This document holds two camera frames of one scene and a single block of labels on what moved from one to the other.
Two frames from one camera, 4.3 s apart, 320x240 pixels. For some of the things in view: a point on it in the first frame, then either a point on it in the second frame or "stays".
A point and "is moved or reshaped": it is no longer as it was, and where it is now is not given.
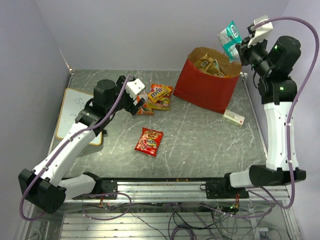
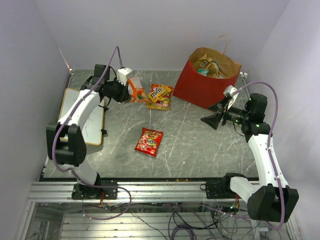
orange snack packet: x=144 y=110 is moved or reshaped
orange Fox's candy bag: x=164 y=103 stays
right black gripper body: x=253 y=55 -> x=227 y=115
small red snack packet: x=149 y=141 stays
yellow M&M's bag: x=159 y=93 stays
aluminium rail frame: x=168 y=210 stays
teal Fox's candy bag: x=229 y=38 -> x=205 y=72
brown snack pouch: x=209 y=65 stays
